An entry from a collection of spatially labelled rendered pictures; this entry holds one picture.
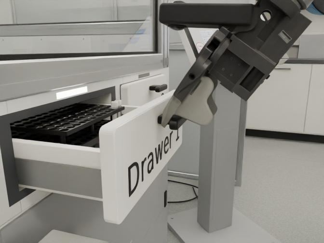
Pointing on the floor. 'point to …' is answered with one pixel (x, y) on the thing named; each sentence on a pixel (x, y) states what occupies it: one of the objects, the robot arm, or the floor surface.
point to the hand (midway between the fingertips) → (167, 113)
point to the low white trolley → (68, 238)
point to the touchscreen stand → (218, 184)
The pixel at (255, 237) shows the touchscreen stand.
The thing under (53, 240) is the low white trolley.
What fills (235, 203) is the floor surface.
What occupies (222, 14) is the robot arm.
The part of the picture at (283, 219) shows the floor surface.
